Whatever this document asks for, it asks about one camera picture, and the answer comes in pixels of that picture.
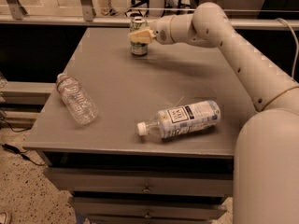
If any white shoe at corner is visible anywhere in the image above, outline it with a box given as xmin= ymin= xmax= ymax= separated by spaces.
xmin=0 ymin=212 xmax=11 ymax=224

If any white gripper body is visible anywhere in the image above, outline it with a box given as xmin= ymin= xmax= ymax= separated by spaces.
xmin=150 ymin=16 xmax=174 ymax=45

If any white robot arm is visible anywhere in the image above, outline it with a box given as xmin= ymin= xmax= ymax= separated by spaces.
xmin=129 ymin=2 xmax=299 ymax=224

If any person leg in background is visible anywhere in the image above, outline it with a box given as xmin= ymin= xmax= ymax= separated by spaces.
xmin=97 ymin=0 xmax=119 ymax=16

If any grey drawer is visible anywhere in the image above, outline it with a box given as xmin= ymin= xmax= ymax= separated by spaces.
xmin=69 ymin=197 xmax=226 ymax=220
xmin=45 ymin=168 xmax=233 ymax=197

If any upper grey drawer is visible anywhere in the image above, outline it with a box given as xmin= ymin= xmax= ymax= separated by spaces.
xmin=45 ymin=168 xmax=233 ymax=197

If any clear crushed water bottle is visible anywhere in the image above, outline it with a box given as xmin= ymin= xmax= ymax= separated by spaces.
xmin=56 ymin=73 xmax=98 ymax=125

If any metal railing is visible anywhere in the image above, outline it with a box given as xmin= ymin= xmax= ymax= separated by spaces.
xmin=1 ymin=0 xmax=298 ymax=30

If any green 7up soda can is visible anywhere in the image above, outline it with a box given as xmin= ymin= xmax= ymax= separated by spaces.
xmin=130 ymin=16 xmax=148 ymax=57

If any lower grey drawer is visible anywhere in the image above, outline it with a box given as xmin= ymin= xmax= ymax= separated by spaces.
xmin=69 ymin=197 xmax=226 ymax=220

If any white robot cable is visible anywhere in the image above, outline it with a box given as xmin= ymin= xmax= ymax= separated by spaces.
xmin=276 ymin=17 xmax=299 ymax=81

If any grey drawer cabinet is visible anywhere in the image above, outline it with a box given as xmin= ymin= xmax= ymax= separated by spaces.
xmin=25 ymin=28 xmax=255 ymax=224

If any blue label plastic bottle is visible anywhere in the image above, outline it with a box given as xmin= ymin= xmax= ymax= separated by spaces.
xmin=136 ymin=100 xmax=221 ymax=139

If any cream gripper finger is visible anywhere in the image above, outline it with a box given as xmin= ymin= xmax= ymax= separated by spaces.
xmin=128 ymin=28 xmax=156 ymax=44

